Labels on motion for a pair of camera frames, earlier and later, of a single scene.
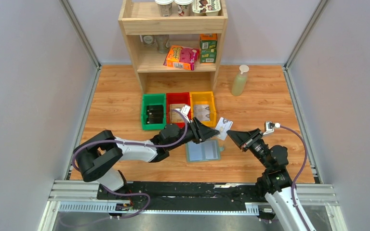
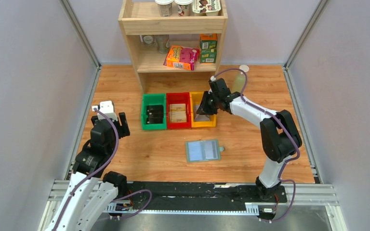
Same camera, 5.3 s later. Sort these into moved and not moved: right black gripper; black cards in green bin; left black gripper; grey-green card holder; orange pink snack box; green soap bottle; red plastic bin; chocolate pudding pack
Moved: right black gripper; left black gripper
Not moved: red plastic bin; chocolate pudding pack; black cards in green bin; green soap bottle; grey-green card holder; orange pink snack box
